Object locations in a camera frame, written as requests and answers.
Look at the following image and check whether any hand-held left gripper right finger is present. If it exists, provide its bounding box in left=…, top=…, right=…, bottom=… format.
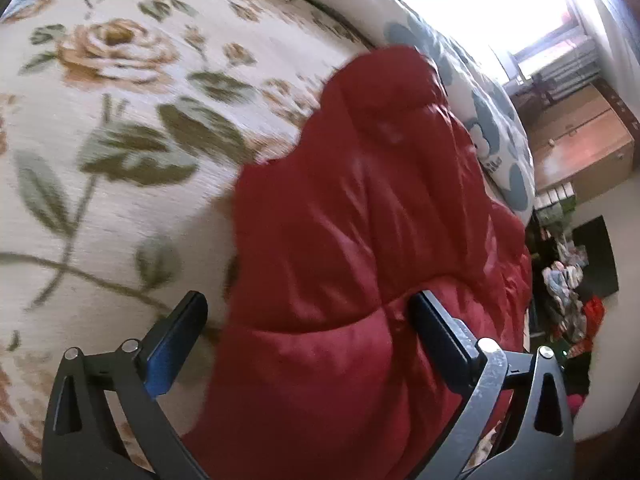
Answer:
left=407, top=290, right=576, bottom=480

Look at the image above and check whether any floral bed sheet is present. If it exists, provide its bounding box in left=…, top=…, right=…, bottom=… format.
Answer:
left=0, top=0, right=391, bottom=466

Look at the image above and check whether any red quilted jacket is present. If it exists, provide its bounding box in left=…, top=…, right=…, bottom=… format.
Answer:
left=182, top=45, right=534, bottom=480

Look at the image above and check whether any pile of clothes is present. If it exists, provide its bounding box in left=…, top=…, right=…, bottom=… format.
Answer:
left=539, top=237, right=607, bottom=361

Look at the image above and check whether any wooden cabinet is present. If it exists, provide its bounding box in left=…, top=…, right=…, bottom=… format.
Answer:
left=524, top=82, right=637, bottom=207

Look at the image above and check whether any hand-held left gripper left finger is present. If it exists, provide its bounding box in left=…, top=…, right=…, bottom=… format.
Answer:
left=42, top=290, right=209, bottom=480

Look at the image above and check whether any blue and white printed quilt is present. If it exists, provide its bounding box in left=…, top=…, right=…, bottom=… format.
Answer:
left=235, top=0, right=537, bottom=227

